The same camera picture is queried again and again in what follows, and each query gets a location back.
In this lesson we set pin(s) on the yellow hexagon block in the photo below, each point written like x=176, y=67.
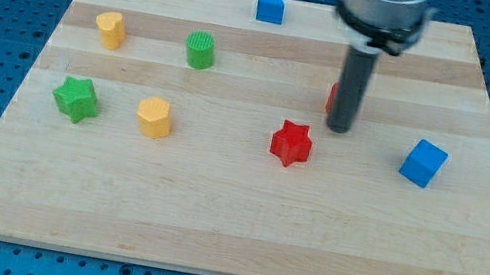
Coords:
x=154, y=117

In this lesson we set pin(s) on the blue cube block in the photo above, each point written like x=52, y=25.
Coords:
x=423, y=163

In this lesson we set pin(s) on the green star block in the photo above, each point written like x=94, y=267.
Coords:
x=76, y=98

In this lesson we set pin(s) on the wooden board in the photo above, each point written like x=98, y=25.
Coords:
x=210, y=198

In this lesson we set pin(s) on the green cylinder block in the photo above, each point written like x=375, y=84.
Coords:
x=200, y=50

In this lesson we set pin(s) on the blue house-shaped block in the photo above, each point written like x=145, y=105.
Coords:
x=271, y=11

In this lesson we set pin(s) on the red star block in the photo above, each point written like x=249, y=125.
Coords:
x=291, y=143

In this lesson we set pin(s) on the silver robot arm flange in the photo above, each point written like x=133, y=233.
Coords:
x=391, y=26

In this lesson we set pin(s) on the red cylinder block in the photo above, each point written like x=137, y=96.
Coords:
x=330, y=97

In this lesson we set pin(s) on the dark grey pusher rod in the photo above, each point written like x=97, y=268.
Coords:
x=347, y=98

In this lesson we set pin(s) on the yellow heart block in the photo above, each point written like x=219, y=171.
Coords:
x=111, y=28

